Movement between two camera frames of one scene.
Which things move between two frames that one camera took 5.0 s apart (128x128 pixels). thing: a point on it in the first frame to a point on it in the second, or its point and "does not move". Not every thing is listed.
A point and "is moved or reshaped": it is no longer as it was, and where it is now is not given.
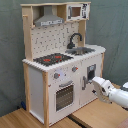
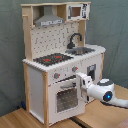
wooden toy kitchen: [59, 65] does not move
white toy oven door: [64, 97] is moved or reshaped
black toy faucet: [71, 45] does not move
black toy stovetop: [51, 59] does not move
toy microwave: [78, 12] does not move
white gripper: [102, 88] to [83, 81]
